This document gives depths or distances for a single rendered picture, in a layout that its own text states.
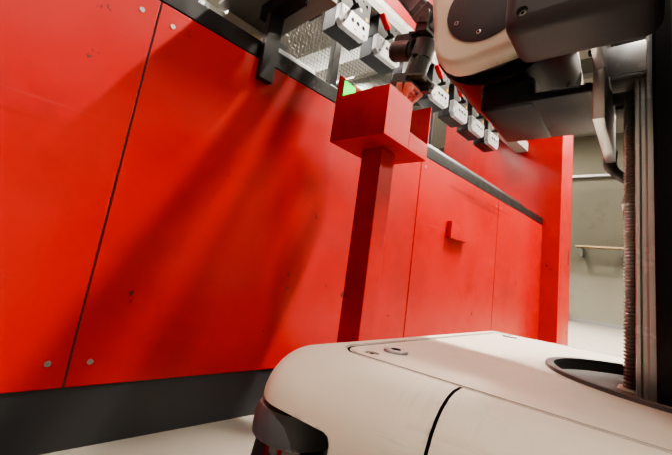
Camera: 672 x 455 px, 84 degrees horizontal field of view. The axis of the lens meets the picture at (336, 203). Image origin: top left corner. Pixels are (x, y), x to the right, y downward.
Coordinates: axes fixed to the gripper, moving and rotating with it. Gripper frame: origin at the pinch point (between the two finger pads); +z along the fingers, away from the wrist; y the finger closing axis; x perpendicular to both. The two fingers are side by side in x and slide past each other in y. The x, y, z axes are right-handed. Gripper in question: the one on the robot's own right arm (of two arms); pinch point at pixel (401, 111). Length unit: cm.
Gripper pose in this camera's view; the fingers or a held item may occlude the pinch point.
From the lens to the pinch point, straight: 103.4
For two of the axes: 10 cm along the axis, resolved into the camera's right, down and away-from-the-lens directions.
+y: -6.9, -2.5, 6.7
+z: -3.4, 9.4, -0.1
